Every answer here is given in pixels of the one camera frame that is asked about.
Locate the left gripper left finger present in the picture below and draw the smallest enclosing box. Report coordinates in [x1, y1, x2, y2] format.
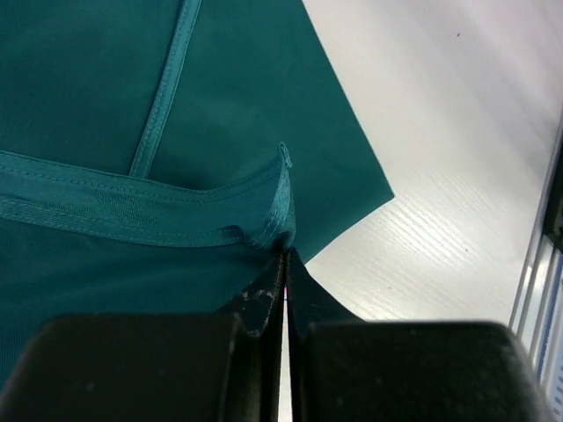
[1, 254, 286, 421]

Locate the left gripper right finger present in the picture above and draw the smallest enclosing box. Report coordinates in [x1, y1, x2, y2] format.
[285, 250, 552, 421]

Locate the teal cloth napkin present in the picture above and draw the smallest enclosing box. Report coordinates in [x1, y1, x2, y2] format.
[1, 1, 393, 381]

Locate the aluminium mounting rail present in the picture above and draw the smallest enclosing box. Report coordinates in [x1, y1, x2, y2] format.
[509, 134, 562, 418]

